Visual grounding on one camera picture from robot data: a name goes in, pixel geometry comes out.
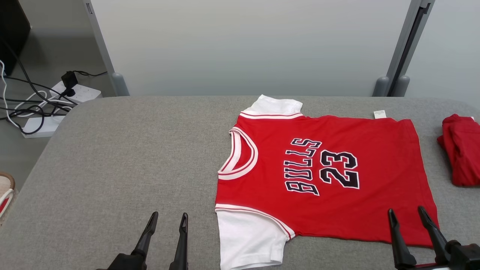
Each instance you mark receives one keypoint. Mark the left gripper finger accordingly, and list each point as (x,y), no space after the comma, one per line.
(147,236)
(182,251)

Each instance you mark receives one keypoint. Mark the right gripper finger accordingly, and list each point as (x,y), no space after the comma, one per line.
(435,242)
(401,251)

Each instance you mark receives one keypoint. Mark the red shorts white trim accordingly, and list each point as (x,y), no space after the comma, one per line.
(463,150)

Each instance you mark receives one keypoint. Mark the red Bulls 23 jersey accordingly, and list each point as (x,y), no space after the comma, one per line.
(262,176)

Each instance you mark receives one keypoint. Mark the red cloth piece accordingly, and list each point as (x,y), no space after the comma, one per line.
(3,205)

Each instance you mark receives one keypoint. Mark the white power strip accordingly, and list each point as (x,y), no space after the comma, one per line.
(41,129)
(86,93)

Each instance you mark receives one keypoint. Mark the wicker laundry basket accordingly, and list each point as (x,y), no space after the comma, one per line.
(4,183)

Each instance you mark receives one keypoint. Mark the grey rounded partition foot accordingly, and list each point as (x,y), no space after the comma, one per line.
(401,88)
(381,88)
(120,85)

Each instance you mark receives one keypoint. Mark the black power adapter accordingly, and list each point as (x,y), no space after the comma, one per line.
(69,78)

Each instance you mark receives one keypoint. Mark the light grey partition panel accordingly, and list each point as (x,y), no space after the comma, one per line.
(243,45)
(450,48)

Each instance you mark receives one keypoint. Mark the black computer tower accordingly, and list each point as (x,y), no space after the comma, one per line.
(13,33)

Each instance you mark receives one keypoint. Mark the grey partition post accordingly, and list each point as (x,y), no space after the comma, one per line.
(98,33)
(410,33)

